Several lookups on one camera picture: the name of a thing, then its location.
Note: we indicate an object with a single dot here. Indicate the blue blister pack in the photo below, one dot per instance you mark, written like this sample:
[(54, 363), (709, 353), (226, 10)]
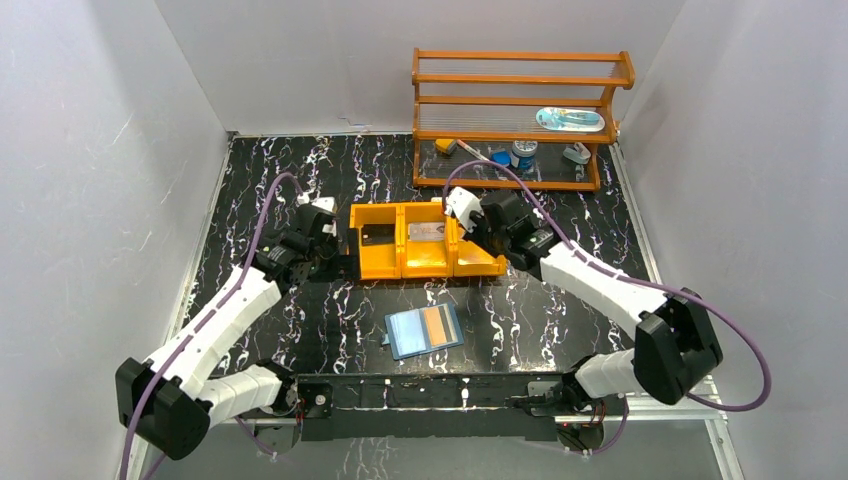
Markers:
[(569, 120)]

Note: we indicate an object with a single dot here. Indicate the grey tape dispenser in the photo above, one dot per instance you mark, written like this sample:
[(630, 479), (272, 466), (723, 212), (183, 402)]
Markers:
[(577, 153)]

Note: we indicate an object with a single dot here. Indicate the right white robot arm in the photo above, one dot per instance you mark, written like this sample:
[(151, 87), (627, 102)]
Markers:
[(675, 345)]

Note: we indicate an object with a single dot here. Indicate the blue small box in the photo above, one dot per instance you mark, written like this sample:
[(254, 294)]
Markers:
[(501, 157)]

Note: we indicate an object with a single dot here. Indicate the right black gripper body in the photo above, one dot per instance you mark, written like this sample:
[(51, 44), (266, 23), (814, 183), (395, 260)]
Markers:
[(480, 233)]

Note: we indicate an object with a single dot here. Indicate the blue card holder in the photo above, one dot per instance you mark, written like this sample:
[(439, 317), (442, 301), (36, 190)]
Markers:
[(406, 334)]

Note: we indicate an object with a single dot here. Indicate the white marker pen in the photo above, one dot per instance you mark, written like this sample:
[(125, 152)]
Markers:
[(474, 152)]

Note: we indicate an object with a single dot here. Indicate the yellow sponge block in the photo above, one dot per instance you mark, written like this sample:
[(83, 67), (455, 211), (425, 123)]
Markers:
[(445, 147)]

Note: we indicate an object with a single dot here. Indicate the yellow three-compartment bin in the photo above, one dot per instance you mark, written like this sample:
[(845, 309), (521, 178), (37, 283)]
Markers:
[(453, 257)]

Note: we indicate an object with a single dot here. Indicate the orange wooden shelf rack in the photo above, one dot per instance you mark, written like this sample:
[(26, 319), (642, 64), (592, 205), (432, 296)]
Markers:
[(489, 99)]

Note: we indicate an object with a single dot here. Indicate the silver credit card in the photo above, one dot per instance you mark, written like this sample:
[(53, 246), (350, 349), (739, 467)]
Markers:
[(426, 231)]

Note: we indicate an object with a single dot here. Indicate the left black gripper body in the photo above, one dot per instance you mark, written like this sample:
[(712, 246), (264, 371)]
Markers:
[(332, 266)]

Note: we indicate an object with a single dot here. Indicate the black credit card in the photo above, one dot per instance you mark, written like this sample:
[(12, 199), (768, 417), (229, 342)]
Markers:
[(377, 234)]

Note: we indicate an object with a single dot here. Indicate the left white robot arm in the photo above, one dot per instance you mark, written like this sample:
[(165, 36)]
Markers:
[(171, 400)]

